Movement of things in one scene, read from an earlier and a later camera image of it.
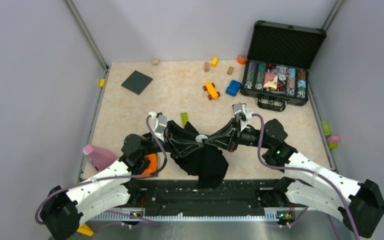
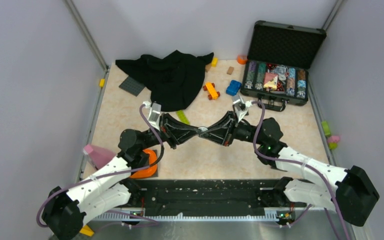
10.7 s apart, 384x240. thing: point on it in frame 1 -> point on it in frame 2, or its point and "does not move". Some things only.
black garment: [191, 153] -> [174, 78]
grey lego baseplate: [137, 82] does not move
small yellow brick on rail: [102, 82] does not move
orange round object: [242, 59] does not move
